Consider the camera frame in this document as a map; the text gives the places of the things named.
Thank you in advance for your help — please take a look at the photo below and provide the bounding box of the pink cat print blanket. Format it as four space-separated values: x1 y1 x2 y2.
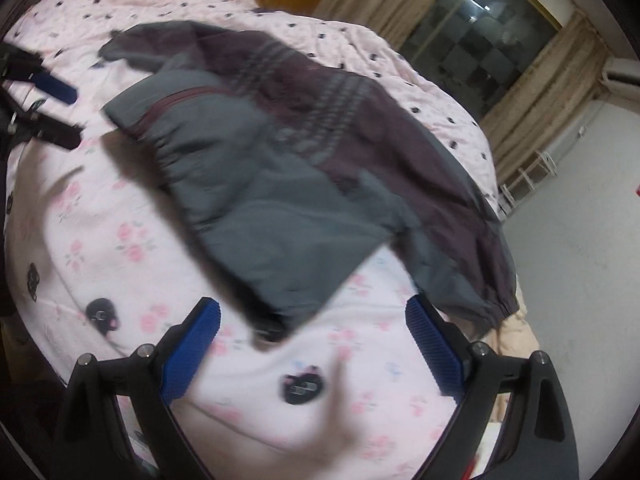
0 0 531 480

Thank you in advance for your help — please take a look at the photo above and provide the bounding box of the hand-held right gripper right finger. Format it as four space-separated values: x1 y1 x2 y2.
404 292 581 480

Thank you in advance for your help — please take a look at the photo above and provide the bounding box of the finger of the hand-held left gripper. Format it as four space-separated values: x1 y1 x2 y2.
0 110 84 152
0 42 79 107

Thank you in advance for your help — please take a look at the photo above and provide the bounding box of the grey and maroon jacket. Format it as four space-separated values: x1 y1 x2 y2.
97 20 521 353

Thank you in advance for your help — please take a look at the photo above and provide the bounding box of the white air conditioner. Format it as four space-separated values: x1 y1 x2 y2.
600 57 640 93

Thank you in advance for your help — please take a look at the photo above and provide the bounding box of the white metal rack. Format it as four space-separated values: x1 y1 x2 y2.
497 150 558 218

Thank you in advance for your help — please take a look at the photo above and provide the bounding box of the dark window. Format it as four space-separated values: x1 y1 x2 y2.
400 0 563 121

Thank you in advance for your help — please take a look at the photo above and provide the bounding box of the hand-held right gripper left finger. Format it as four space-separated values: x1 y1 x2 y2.
50 296 223 480

